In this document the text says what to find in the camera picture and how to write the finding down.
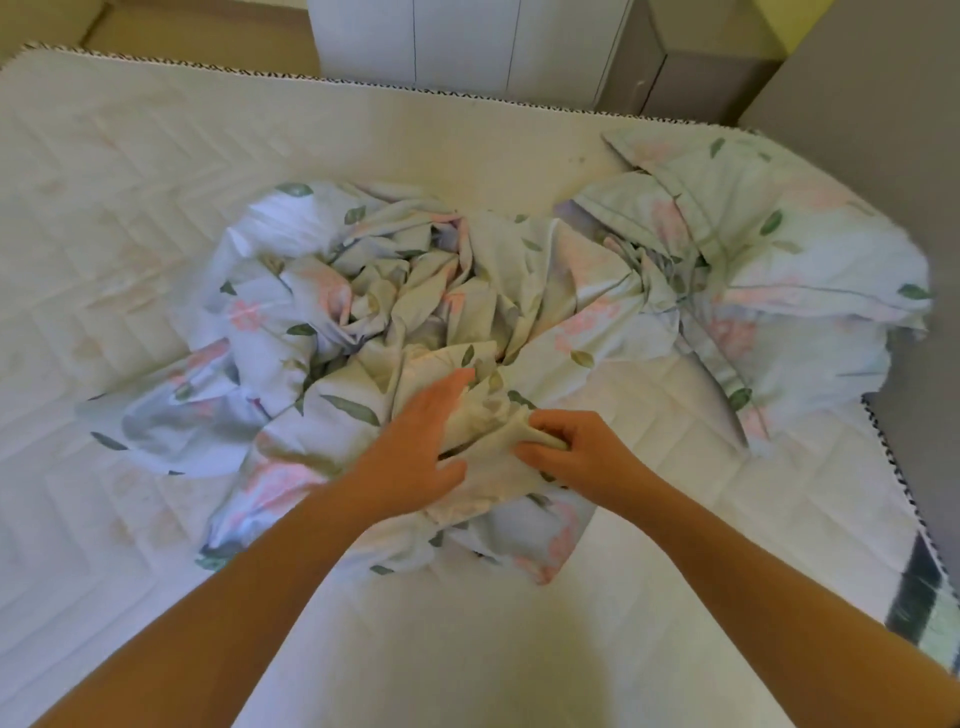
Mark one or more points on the person's left hand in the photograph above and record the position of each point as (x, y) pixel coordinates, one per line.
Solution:
(405, 457)

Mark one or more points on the person's right forearm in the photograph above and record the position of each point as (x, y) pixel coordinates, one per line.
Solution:
(787, 622)

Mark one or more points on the person's right hand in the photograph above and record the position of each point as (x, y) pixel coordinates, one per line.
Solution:
(592, 457)

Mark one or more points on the grey nightstand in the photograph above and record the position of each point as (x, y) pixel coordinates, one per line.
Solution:
(697, 82)

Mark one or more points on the floral leaf print bed sheet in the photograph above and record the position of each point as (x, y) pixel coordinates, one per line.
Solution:
(375, 300)

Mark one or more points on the grey headboard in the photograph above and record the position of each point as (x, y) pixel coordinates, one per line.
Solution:
(885, 112)

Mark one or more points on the floral leaf print pillow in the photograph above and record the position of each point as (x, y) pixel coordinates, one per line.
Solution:
(810, 247)

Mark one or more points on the person's left forearm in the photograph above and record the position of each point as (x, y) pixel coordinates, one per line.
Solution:
(225, 622)

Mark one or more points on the white wardrobe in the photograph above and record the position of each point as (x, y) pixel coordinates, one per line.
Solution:
(465, 45)

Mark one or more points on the white quilted mattress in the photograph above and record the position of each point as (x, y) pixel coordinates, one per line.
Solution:
(112, 187)

